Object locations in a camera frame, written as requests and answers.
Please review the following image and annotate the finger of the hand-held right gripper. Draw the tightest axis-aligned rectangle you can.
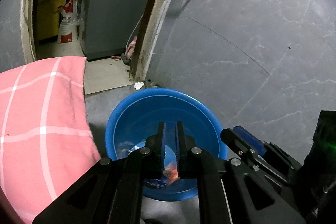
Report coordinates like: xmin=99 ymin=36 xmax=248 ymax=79
xmin=220 ymin=128 xmax=289 ymax=186
xmin=232 ymin=125 xmax=266 ymax=157

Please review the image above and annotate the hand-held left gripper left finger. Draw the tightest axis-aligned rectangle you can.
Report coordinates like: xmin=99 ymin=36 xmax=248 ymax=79
xmin=31 ymin=121 xmax=167 ymax=224

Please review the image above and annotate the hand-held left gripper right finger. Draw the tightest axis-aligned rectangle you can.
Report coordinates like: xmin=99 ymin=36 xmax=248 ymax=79
xmin=176 ymin=121 xmax=306 ymax=224

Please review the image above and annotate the red snack wrapper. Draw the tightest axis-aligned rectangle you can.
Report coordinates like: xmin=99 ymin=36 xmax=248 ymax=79
xmin=164 ymin=161 xmax=180 ymax=180

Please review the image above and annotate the blue plastic basin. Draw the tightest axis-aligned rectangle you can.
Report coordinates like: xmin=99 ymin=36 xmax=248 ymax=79
xmin=105 ymin=88 xmax=228 ymax=201

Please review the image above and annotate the pink cloth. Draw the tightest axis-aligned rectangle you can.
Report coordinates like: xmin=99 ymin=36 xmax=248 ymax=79
xmin=125 ymin=35 xmax=138 ymax=57

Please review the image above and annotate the pink checked blanket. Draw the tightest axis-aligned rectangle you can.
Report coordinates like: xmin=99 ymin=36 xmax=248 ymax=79
xmin=0 ymin=56 xmax=102 ymax=224

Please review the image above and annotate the grey washing machine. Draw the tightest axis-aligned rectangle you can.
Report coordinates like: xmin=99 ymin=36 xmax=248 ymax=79
xmin=80 ymin=0 xmax=160 ymax=61

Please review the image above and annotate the white and red sack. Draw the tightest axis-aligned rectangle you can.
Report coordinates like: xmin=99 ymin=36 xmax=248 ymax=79
xmin=58 ymin=0 xmax=79 ymax=44

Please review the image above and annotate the yellow cardboard box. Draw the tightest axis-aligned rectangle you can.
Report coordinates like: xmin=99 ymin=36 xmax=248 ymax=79
xmin=37 ymin=0 xmax=72 ymax=42

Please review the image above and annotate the door frame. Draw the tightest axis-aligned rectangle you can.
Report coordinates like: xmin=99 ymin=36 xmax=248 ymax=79
xmin=20 ymin=0 xmax=177 ymax=83

